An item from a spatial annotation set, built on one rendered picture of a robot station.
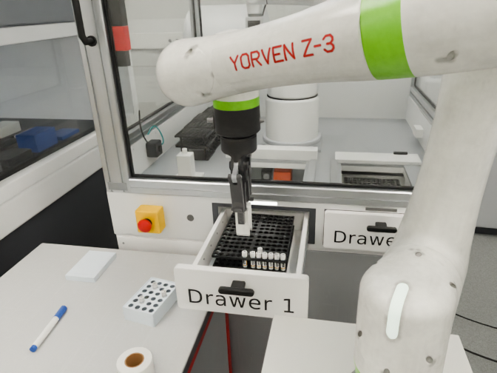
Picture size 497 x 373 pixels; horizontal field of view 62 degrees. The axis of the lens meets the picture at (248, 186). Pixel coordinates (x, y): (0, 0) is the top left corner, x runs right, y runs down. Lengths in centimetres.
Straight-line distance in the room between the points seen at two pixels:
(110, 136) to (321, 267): 70
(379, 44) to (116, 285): 93
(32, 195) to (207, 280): 83
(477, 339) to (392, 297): 169
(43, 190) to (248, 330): 85
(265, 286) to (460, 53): 59
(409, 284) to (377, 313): 6
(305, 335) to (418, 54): 59
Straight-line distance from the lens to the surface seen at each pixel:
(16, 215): 152
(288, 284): 87
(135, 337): 103
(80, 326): 110
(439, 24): 48
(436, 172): 69
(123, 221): 132
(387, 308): 60
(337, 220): 113
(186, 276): 92
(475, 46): 48
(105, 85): 118
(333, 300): 130
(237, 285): 88
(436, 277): 65
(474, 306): 247
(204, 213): 120
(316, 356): 85
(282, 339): 87
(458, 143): 67
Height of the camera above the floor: 144
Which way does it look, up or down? 24 degrees down
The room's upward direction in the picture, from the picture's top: 2 degrees counter-clockwise
